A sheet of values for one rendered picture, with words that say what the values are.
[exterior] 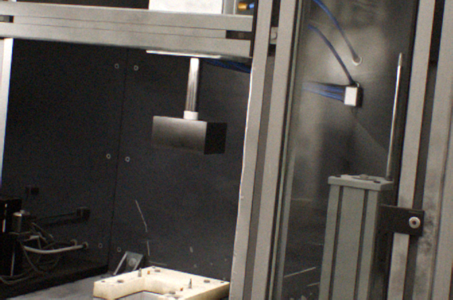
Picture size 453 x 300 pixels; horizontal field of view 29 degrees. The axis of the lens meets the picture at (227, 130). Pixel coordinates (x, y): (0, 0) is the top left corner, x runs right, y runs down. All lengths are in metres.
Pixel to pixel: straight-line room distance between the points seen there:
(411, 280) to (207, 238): 0.62
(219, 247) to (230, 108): 0.23
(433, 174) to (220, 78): 0.64
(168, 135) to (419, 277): 0.45
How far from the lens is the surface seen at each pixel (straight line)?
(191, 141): 1.21
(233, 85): 1.46
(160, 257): 1.54
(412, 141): 0.91
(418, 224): 0.90
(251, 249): 0.98
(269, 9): 0.97
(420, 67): 0.91
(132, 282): 1.24
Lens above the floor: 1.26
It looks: 3 degrees down
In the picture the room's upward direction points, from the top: 6 degrees clockwise
